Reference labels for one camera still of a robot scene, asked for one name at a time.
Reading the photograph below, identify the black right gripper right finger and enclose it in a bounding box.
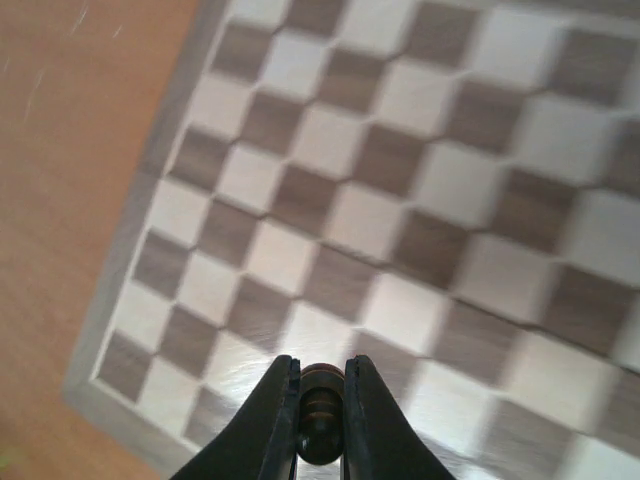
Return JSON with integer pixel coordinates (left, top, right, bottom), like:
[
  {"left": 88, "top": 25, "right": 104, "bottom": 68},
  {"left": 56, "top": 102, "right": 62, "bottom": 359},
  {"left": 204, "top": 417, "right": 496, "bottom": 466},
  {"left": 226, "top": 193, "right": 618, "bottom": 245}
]
[{"left": 341, "top": 355, "right": 455, "bottom": 480}]

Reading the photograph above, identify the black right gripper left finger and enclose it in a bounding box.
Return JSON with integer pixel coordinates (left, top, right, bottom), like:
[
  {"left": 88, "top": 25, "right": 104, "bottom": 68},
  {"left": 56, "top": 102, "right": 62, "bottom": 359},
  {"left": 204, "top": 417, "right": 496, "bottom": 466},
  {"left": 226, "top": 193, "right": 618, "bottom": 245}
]
[{"left": 172, "top": 355, "right": 300, "bottom": 480}]

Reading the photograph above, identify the dark brown chess pawn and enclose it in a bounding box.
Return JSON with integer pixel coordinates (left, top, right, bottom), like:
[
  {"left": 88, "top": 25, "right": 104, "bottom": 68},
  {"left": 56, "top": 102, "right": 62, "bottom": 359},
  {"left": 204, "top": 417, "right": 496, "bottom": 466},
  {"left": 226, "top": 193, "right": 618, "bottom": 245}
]
[{"left": 296, "top": 363, "right": 344, "bottom": 466}]

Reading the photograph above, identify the wooden chessboard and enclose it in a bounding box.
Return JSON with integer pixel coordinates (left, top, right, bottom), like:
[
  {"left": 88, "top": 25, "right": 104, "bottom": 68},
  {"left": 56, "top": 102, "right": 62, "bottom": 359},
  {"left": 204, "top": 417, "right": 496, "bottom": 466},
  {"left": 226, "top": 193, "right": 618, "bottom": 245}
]
[{"left": 64, "top": 1, "right": 639, "bottom": 479}]

